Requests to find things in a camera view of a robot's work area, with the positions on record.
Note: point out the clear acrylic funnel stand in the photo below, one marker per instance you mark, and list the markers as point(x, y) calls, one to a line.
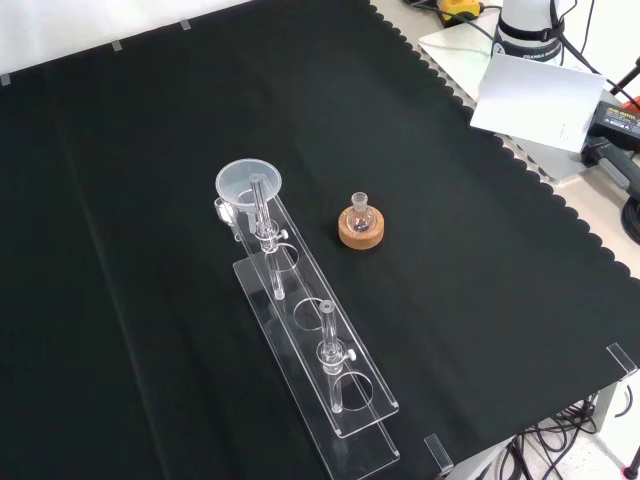
point(327, 331)

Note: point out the glass weighing funnel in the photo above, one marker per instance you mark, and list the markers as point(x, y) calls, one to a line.
point(222, 210)

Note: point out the translucent plastic funnel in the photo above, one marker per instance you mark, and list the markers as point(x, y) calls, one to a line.
point(234, 181)

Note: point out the small round-bottom glass flask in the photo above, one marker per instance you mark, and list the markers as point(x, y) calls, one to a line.
point(361, 221)

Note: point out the black table cloth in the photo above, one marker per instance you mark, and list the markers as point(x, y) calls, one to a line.
point(150, 200)

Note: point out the clear cloth clamp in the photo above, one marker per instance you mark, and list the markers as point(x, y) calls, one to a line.
point(622, 358)
point(438, 452)

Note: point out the pale board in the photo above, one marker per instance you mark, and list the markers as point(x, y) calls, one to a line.
point(535, 100)

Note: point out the yellow stop button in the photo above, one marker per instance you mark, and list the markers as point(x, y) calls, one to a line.
point(457, 7)

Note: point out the grey power plug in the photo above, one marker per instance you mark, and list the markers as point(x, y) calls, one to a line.
point(620, 172)

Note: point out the black power supply box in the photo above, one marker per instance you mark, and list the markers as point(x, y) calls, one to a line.
point(617, 122)

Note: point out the black tripod leg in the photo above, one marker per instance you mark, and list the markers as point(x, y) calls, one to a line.
point(625, 80)

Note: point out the grey base plate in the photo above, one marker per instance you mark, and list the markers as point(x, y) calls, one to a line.
point(450, 45)

